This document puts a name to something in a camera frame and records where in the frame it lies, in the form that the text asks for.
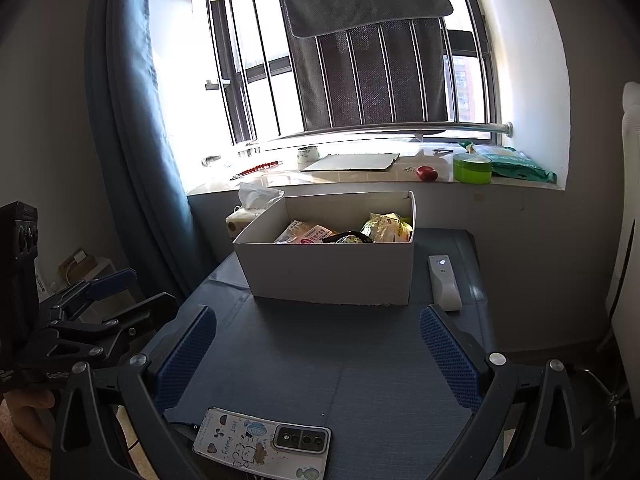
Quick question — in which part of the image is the white orange snack packet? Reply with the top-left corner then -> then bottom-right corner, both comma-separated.
274,220 -> 337,245

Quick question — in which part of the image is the green round container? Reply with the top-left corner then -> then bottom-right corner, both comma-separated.
452,152 -> 493,184

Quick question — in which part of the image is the steel window guard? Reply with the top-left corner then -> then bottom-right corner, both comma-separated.
171,0 -> 514,148

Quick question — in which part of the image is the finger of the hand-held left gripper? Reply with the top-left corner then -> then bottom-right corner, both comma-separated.
47,267 -> 138,311
47,291 -> 179,361

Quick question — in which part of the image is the white cardboard box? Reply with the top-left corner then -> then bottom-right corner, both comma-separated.
232,190 -> 417,307

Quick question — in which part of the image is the white remote control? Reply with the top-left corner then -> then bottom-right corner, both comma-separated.
427,254 -> 463,312

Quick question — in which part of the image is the round rice cracker bag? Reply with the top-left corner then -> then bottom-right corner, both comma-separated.
361,212 -> 416,244

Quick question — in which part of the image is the grey cardboard sheet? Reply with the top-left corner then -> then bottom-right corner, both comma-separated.
300,152 -> 401,173

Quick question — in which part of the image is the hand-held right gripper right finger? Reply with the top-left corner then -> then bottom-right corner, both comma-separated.
419,304 -> 616,480

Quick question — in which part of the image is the person's left hand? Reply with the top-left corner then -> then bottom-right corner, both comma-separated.
10,390 -> 56,448

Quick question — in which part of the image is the blue curtain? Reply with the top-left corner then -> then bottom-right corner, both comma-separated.
85,0 -> 211,306

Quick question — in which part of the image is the smartphone with cartoon case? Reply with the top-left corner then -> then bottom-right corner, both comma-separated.
192,406 -> 332,480

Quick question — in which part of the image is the red pen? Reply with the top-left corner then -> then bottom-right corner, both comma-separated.
230,160 -> 283,181

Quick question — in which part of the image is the grey towel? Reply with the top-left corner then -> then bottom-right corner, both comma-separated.
273,0 -> 454,131

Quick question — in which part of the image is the chrome chair base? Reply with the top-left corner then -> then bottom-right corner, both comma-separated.
597,355 -> 633,411

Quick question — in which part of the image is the green plastic bag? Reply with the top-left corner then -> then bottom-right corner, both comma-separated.
470,142 -> 557,184

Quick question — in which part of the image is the tissue box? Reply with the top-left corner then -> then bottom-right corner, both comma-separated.
225,182 -> 286,241

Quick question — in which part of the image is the black and yellow chip bag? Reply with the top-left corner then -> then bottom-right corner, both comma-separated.
322,230 -> 375,245

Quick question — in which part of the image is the white tape roll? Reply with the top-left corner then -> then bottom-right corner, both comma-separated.
296,146 -> 321,171

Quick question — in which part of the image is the small brown cardboard box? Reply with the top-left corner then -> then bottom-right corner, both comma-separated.
59,247 -> 99,282

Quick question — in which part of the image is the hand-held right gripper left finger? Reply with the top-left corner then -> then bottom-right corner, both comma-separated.
50,304 -> 218,480

